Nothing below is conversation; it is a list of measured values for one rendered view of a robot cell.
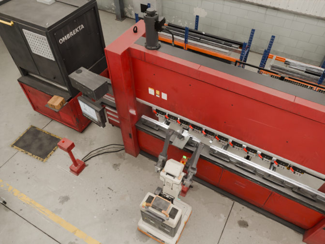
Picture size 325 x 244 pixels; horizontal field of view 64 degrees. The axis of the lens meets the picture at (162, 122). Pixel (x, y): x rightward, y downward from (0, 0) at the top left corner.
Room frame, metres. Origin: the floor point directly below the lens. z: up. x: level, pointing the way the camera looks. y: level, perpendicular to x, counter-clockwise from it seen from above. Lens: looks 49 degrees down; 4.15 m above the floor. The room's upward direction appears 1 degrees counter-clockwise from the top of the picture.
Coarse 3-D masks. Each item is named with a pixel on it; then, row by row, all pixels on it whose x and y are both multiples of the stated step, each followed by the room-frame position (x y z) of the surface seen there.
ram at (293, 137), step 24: (144, 72) 2.78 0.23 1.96; (168, 72) 2.60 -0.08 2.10; (144, 96) 2.80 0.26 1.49; (168, 96) 2.59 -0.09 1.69; (192, 96) 2.41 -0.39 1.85; (216, 96) 2.26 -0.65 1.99; (240, 96) 2.12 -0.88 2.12; (192, 120) 2.39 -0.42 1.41; (216, 120) 2.23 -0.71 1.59; (240, 120) 2.08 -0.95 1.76; (264, 120) 1.95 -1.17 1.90; (288, 120) 1.84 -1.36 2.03; (312, 120) 1.74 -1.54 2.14; (264, 144) 1.90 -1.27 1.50; (288, 144) 1.77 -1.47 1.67; (312, 144) 1.67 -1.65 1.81; (312, 168) 1.59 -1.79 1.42
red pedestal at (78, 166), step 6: (66, 138) 2.57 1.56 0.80; (60, 144) 2.46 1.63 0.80; (66, 144) 2.45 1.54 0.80; (72, 144) 2.47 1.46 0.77; (66, 150) 2.37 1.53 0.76; (72, 156) 2.47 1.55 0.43; (78, 162) 2.55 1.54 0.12; (84, 162) 2.55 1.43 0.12; (72, 168) 2.42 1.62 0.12; (78, 168) 2.42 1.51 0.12; (78, 174) 2.36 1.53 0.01
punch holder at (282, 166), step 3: (276, 159) 1.81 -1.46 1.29; (279, 162) 1.76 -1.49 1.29; (282, 162) 1.75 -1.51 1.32; (285, 162) 1.73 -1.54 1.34; (276, 165) 1.77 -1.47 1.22; (279, 165) 1.75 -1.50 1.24; (282, 165) 1.74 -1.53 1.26; (285, 165) 1.72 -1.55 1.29; (282, 168) 1.72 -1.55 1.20; (285, 168) 1.71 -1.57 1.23
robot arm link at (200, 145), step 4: (200, 144) 1.99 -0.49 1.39; (200, 148) 1.95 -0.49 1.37; (196, 152) 1.90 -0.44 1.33; (200, 152) 1.90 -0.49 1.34; (196, 156) 1.85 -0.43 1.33; (196, 160) 1.80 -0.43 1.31; (192, 164) 1.75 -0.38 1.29; (196, 164) 1.76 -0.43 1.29; (188, 168) 1.72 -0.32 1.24; (196, 168) 1.71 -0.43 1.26; (188, 172) 1.66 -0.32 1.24
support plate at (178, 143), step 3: (177, 138) 2.39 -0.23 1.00; (186, 138) 2.38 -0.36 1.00; (174, 141) 2.33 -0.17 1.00; (177, 141) 2.33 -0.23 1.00; (180, 141) 2.33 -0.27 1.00; (183, 141) 2.33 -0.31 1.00; (186, 141) 2.33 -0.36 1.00; (174, 144) 2.28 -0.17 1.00; (177, 144) 2.28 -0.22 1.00; (180, 144) 2.28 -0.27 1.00; (183, 144) 2.28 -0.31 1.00; (180, 147) 2.22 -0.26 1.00
